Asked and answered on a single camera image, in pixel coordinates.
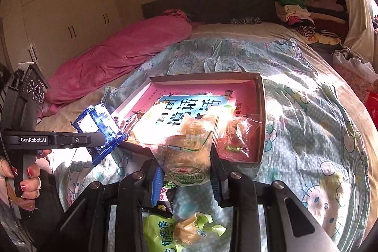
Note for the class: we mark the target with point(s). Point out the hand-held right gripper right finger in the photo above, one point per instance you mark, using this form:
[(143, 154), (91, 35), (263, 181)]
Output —
[(217, 181)]

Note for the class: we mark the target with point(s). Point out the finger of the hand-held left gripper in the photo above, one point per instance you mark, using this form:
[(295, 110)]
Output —
[(79, 141)]

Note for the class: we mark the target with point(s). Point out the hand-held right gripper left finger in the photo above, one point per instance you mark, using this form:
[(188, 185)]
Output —
[(156, 184)]

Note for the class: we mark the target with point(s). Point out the dark blue snack packet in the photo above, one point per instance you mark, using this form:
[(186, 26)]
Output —
[(97, 122)]

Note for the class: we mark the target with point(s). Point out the grey cardboard box tray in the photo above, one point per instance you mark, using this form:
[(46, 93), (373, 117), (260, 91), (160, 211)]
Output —
[(251, 168)]

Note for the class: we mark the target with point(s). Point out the clear packet with brown pastry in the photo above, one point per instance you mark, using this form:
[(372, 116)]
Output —
[(183, 157)]

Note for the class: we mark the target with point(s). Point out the clear packet with red print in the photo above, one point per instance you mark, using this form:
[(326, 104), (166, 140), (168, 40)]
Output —
[(239, 137)]

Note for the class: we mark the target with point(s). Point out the person's left hand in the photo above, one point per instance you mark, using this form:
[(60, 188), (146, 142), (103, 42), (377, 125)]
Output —
[(31, 175)]

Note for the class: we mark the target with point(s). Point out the black green snack packet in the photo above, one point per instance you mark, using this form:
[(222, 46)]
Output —
[(165, 199)]

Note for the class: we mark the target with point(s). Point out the small green wrapped pastry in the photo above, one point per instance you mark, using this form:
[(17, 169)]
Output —
[(195, 228)]

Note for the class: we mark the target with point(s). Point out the brown chocolate bar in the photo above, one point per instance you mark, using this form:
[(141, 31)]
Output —
[(133, 120)]

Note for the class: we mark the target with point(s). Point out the pink picture book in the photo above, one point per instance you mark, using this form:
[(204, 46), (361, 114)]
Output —
[(192, 101)]

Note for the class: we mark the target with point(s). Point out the brown hair strand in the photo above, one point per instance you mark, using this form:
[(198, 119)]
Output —
[(25, 204)]

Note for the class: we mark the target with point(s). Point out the pink blanket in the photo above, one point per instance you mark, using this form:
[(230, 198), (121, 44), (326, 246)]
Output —
[(118, 54)]

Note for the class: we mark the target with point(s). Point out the cartoon printed duvet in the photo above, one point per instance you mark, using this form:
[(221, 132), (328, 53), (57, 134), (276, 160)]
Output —
[(295, 122)]

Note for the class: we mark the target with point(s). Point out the cream wardrobe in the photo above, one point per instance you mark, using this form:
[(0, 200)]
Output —
[(65, 10)]

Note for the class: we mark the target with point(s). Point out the dark patterned cloth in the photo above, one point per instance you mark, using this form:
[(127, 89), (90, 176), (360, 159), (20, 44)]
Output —
[(243, 20)]

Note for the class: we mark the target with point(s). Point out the red bag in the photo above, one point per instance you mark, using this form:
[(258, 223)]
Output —
[(373, 106)]

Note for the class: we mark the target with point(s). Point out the grey headboard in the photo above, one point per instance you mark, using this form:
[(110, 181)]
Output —
[(212, 4)]

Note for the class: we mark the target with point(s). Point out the white ruffled bag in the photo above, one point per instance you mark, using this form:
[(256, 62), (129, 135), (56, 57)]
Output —
[(354, 64)]

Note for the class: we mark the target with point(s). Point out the pile of clothes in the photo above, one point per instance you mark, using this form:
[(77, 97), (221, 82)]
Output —
[(310, 15)]

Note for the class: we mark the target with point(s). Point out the cream curtain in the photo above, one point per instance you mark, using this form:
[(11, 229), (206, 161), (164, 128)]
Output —
[(358, 4)]

